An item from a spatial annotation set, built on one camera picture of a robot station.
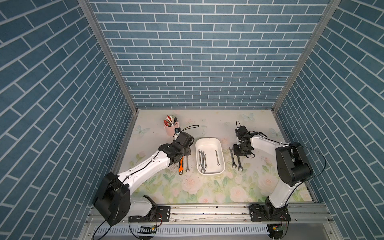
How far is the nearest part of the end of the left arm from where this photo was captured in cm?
58

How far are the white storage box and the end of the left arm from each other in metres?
0.25

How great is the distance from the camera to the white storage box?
35.6 inches
